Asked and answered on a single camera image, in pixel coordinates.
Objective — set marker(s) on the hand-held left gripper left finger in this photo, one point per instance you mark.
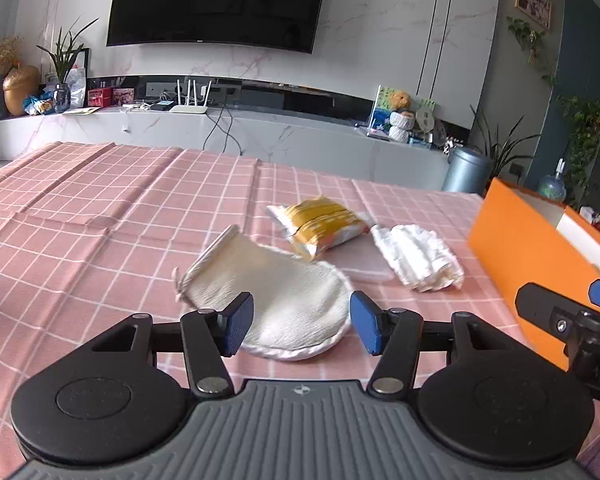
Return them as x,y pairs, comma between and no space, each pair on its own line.
237,322

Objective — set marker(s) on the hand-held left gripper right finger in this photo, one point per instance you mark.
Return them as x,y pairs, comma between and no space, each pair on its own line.
367,322

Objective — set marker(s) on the white bath mitt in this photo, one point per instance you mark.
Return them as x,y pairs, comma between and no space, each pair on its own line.
290,295

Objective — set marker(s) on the orange cardboard box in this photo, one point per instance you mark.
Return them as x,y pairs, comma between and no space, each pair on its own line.
510,250

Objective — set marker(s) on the white pleated cloth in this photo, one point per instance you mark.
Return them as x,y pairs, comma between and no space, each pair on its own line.
420,257

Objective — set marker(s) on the yellow white soft packet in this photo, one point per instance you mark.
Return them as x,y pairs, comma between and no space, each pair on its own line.
320,225

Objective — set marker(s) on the blue water bottle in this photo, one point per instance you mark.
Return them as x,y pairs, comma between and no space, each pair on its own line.
551,187

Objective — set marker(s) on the grey blue trash can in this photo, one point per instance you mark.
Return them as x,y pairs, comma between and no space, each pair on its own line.
465,172

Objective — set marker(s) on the pink checked tablecloth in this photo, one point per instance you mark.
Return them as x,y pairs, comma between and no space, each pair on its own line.
105,240

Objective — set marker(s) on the potted grass plant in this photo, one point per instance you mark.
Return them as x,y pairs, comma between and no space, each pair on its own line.
500,150

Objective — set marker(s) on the potted pothos plant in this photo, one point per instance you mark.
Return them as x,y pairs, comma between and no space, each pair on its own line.
587,130

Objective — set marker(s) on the white marble television console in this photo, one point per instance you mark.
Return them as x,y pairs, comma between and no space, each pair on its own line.
305,140

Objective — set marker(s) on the decorative plate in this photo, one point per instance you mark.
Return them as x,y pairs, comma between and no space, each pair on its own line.
440,132

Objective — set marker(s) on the green blue painting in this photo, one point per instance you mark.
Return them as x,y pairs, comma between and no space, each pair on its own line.
380,110

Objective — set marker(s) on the white router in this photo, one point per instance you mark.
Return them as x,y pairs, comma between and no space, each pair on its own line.
190,108

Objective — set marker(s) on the brown teddy bear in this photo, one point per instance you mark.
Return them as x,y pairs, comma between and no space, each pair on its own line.
402,101

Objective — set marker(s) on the hanging vine plant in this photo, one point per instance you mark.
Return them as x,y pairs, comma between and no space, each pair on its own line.
530,40

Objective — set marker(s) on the plant in glass vase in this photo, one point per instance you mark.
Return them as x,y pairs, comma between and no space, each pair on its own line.
62,60

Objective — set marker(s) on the golden vase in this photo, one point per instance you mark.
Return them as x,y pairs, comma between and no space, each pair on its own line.
20,90

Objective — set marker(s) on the framed wall picture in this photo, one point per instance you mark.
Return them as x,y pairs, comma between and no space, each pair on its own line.
534,2

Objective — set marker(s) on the black picture frame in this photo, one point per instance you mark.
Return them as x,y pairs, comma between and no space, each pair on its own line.
86,60

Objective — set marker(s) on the black wall television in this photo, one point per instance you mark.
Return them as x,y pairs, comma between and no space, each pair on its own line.
215,0

